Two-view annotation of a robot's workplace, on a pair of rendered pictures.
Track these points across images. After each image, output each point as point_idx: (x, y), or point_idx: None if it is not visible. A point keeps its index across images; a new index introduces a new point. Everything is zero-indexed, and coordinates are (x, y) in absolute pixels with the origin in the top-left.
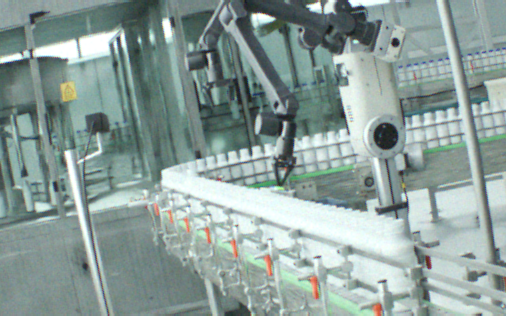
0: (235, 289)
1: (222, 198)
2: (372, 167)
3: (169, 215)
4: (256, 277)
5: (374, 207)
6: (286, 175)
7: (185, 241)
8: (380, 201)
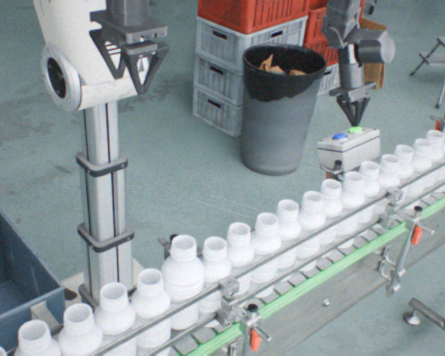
0: None
1: (440, 152)
2: (102, 116)
3: (260, 337)
4: None
5: (100, 170)
6: (352, 110)
7: None
8: (112, 156)
